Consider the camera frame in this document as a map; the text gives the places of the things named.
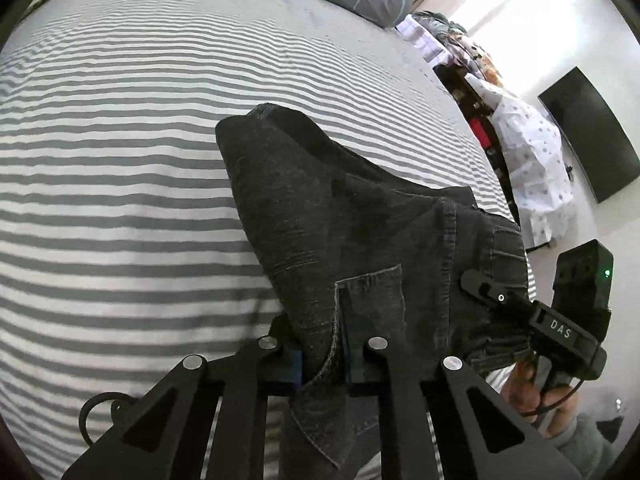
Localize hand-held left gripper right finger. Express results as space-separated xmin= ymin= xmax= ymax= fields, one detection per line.
xmin=342 ymin=322 xmax=583 ymax=480

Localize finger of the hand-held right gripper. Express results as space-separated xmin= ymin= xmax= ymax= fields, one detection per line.
xmin=460 ymin=270 xmax=536 ymax=328

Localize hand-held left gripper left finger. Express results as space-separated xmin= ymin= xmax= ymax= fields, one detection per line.
xmin=62 ymin=317 xmax=306 ymax=480

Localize dark grey denim pants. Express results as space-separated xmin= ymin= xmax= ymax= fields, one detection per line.
xmin=215 ymin=102 xmax=532 ymax=471

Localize person's right forearm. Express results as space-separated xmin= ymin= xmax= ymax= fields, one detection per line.
xmin=547 ymin=410 xmax=618 ymax=480

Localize person's right hand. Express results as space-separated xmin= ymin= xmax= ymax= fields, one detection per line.
xmin=502 ymin=352 xmax=582 ymax=433

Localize white dotted cloth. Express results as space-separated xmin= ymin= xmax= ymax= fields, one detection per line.
xmin=470 ymin=75 xmax=573 ymax=248

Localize red box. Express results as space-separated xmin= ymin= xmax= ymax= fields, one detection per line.
xmin=469 ymin=117 xmax=490 ymax=147

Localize pile of clothes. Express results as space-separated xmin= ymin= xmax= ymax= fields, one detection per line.
xmin=415 ymin=10 xmax=501 ymax=86

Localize grey white striped bed sheet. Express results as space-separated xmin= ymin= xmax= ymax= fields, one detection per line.
xmin=0 ymin=0 xmax=538 ymax=480

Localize white cloth with purple edge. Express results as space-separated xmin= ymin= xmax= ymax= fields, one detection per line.
xmin=397 ymin=12 xmax=443 ymax=63

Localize black wall television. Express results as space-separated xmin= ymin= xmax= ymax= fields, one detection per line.
xmin=537 ymin=66 xmax=640 ymax=204

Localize black cable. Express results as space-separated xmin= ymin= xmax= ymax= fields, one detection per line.
xmin=79 ymin=392 xmax=136 ymax=448

